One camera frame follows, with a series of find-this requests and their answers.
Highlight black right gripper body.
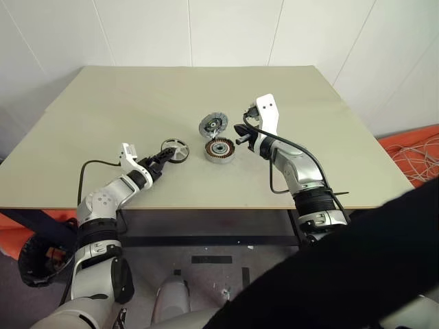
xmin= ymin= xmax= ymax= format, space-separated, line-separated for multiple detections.
xmin=243 ymin=105 xmax=263 ymax=152

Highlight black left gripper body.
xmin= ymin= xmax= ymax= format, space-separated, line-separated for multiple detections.
xmin=137 ymin=156 xmax=165 ymax=183

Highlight black spoked rotor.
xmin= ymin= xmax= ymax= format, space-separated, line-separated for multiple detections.
xmin=160 ymin=137 xmax=190 ymax=164

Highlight round motor housing with windings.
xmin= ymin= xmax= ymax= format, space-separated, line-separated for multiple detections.
xmin=204 ymin=138 xmax=237 ymax=165

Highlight round grey motor lid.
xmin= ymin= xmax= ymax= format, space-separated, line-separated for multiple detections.
xmin=198 ymin=112 xmax=230 ymax=139

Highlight grey rounded robot leg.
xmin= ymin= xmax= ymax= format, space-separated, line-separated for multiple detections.
xmin=150 ymin=276 xmax=191 ymax=324

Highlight small black robot waist module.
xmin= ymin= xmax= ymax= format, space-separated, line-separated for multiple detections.
xmin=111 ymin=307 xmax=128 ymax=329

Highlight silver robot torso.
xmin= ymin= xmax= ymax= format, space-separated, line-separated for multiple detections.
xmin=143 ymin=304 xmax=237 ymax=329

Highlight orange cloth beside black bin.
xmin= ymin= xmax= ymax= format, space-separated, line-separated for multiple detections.
xmin=0 ymin=210 xmax=77 ymax=261

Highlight black bin with bag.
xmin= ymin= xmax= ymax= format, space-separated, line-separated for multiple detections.
xmin=17 ymin=232 xmax=75 ymax=287

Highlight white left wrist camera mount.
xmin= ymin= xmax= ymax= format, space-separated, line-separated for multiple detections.
xmin=118 ymin=143 xmax=154 ymax=189

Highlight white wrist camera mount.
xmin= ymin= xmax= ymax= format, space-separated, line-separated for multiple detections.
xmin=118 ymin=143 xmax=154 ymax=189
xmin=256 ymin=93 xmax=283 ymax=151

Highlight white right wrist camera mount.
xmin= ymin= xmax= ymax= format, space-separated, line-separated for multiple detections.
xmin=256 ymin=93 xmax=283 ymax=151

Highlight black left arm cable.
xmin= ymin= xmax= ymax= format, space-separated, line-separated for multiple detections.
xmin=77 ymin=159 xmax=128 ymax=236

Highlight tangled white cords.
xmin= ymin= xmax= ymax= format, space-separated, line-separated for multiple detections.
xmin=387 ymin=132 xmax=439 ymax=182

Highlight orange cloth with white cords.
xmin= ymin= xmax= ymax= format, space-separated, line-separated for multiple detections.
xmin=377 ymin=125 xmax=439 ymax=188

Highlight wide black strap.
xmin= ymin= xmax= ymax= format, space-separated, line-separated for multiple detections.
xmin=202 ymin=178 xmax=439 ymax=329

